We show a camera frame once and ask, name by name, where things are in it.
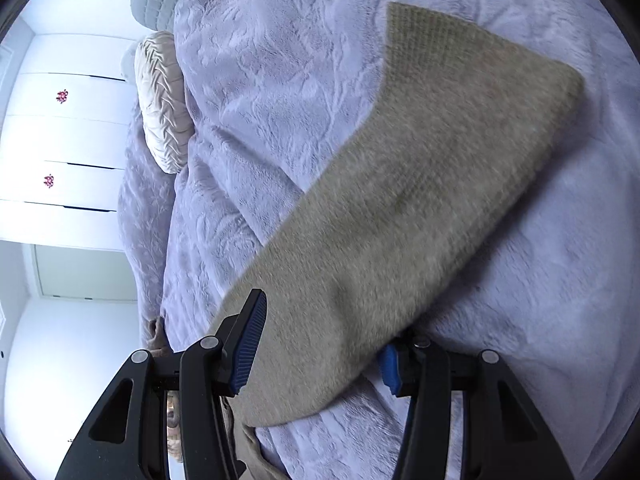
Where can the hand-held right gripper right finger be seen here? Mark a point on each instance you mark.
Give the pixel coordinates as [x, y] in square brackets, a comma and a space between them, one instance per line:
[389, 365]

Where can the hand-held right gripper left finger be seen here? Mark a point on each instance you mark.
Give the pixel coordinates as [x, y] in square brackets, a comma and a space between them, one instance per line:
[247, 350]

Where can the red wardrobe ornament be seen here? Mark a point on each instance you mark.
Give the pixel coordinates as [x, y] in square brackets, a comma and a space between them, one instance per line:
[62, 96]
[49, 180]

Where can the round white pleated pillow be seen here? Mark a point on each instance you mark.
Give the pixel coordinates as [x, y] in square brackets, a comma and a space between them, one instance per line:
[160, 110]

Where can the grey-brown cloth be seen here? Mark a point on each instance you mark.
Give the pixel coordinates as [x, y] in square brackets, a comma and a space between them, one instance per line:
[157, 332]

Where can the lavender embossed plush blanket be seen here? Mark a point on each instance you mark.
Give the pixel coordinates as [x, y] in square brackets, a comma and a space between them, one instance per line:
[275, 85]

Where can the beige striped cloth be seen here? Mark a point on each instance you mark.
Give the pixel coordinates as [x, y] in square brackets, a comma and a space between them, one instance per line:
[173, 417]

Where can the white wardrobe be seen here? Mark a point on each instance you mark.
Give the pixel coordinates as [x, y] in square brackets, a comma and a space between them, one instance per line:
[60, 145]

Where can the white door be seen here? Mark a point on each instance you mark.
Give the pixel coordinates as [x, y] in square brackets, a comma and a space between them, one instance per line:
[85, 272]

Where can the olive knitted sweater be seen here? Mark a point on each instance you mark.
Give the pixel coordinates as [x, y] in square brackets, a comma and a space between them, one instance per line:
[400, 210]

